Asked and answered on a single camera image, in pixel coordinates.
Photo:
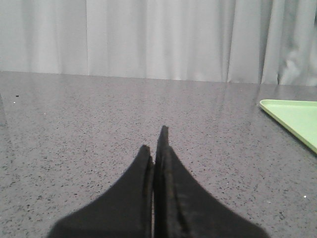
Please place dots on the white curtain backdrop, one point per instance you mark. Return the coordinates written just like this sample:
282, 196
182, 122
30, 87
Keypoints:
245, 41

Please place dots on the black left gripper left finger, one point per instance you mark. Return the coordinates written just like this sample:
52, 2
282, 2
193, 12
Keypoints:
123, 211

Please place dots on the light green serving tray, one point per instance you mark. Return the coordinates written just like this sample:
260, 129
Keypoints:
298, 117

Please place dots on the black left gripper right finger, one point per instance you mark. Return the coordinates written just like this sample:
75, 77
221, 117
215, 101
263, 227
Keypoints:
184, 209

